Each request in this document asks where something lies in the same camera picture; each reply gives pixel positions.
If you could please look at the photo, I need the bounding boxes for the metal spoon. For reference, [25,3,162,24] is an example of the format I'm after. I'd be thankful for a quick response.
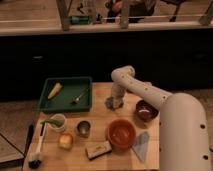
[71,89,88,104]

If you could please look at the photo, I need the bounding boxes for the blue sponge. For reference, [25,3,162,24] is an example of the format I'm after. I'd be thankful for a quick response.
[105,97,114,110]

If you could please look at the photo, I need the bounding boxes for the grey folded cloth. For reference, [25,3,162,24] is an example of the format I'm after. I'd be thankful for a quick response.
[132,131,150,163]

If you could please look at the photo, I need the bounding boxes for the green vegetable in mug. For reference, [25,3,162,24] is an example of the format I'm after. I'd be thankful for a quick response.
[41,119,63,127]

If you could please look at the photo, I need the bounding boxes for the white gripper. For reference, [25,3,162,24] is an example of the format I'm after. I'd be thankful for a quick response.
[111,83,126,108]

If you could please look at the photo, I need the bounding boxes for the metal cup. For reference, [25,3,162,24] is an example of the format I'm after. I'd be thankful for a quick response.
[76,121,91,138]

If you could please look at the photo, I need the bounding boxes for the orange bowl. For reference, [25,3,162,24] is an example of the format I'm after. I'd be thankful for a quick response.
[106,119,136,150]

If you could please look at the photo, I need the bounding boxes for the dark purple bowl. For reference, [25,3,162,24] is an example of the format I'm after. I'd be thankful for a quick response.
[135,100,158,122]

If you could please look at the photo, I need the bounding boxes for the wooden block eraser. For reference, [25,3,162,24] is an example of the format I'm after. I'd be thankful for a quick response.
[86,141,112,160]

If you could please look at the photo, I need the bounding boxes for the green plastic tray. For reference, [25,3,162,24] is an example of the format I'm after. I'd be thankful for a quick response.
[38,77,92,113]

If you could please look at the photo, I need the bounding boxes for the wooden shelf frame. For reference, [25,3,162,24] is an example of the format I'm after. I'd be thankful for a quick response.
[0,0,213,36]

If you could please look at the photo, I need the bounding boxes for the apple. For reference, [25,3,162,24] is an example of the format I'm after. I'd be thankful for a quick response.
[59,133,73,150]

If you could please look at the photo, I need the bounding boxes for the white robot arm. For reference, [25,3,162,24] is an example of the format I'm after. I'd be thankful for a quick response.
[111,65,212,171]

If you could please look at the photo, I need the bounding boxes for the yellow corn cob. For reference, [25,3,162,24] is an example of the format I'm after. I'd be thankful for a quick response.
[48,83,62,99]

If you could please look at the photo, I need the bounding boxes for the white mug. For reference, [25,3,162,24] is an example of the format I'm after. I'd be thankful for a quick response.
[49,114,67,133]

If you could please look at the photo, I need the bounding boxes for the green bottle on shelf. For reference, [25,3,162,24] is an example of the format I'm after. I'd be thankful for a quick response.
[69,16,90,25]

